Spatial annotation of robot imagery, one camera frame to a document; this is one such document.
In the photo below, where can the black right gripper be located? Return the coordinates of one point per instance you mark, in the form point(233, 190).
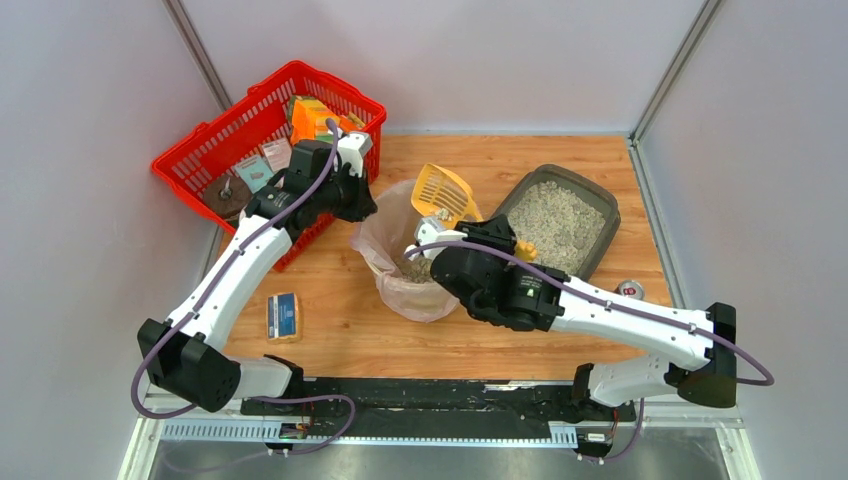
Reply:
point(490, 235)

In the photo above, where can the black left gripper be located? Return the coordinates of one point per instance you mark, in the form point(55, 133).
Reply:
point(357, 196)

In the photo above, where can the yellow litter scoop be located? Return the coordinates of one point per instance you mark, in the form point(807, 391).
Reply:
point(437, 187)

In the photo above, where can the white bin with bag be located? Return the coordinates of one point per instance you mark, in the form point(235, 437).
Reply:
point(402, 285)

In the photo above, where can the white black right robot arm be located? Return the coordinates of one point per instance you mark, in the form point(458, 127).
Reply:
point(688, 352)

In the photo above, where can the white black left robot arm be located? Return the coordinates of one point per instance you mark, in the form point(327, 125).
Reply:
point(183, 354)

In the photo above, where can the grey litter box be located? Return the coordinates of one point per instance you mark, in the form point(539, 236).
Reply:
point(570, 219)

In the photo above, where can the teal small box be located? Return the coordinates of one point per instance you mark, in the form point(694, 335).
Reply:
point(254, 171)

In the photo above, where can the orange sponge stack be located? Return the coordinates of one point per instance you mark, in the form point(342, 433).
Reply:
point(308, 117)

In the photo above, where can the brown round disc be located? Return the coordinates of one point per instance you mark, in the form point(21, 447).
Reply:
point(227, 196)

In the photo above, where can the red shopping basket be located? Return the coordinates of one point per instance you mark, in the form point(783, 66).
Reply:
point(213, 149)

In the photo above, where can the blue yellow sponge pack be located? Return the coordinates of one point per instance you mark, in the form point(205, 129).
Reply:
point(283, 318)

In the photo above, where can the drink can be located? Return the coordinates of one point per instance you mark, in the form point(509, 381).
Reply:
point(631, 289)

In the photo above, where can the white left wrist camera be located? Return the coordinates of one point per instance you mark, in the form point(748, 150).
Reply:
point(351, 150)

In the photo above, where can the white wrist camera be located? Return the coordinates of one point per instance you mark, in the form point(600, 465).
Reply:
point(351, 150)
point(430, 229)

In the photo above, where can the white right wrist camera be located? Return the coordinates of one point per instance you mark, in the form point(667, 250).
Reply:
point(430, 229)

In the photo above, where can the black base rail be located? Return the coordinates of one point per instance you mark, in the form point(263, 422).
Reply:
point(385, 408)

